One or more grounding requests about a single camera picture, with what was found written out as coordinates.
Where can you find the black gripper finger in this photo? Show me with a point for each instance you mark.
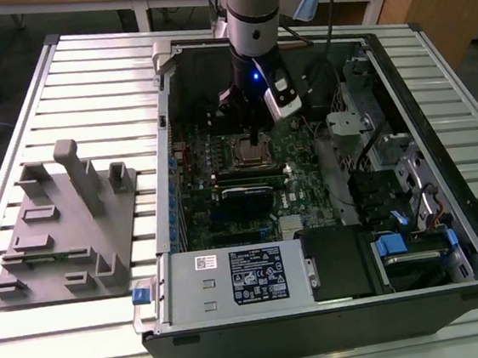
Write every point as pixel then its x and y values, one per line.
pixel 258 130
pixel 252 130

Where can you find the blue case latch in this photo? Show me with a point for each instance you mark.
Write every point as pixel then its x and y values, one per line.
pixel 140 296

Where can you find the metal drive cage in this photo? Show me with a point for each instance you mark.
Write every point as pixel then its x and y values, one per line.
pixel 344 125

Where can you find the small CPU plate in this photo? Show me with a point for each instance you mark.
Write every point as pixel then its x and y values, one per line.
pixel 247 152

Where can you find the silver power supply unit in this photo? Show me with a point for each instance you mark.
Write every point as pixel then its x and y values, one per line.
pixel 191 295

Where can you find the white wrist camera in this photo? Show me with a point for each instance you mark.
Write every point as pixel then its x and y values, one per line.
pixel 285 101

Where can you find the silver chipset heatsink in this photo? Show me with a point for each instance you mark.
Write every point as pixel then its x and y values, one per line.
pixel 291 227

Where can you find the grey plastic parts rack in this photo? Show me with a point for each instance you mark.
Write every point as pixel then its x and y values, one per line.
pixel 77 230

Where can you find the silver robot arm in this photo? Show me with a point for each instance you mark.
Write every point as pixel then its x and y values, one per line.
pixel 252 15

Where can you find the green motherboard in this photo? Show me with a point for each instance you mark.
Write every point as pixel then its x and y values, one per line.
pixel 303 181

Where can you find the blue plastic clip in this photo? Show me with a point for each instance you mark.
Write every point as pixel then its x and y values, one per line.
pixel 450 237

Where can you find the hard disk in blue carrier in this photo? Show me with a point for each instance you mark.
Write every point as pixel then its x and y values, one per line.
pixel 389 244

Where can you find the black open PC case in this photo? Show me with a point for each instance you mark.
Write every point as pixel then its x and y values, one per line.
pixel 281 341

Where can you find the black graphics card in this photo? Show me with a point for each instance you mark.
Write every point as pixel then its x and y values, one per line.
pixel 248 205

